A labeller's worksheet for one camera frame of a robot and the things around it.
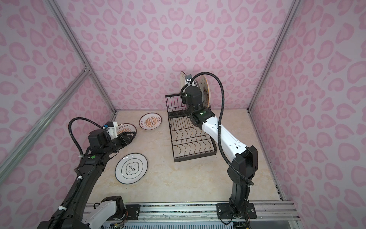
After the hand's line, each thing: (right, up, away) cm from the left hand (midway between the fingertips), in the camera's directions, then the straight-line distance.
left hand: (133, 132), depth 77 cm
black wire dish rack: (+30, -8, +22) cm, 38 cm away
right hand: (+31, +25, -2) cm, 40 cm away
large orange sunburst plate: (-19, +1, +33) cm, 38 cm away
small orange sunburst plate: (-1, +6, +37) cm, 37 cm away
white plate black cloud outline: (-6, -23, +11) cm, 26 cm away
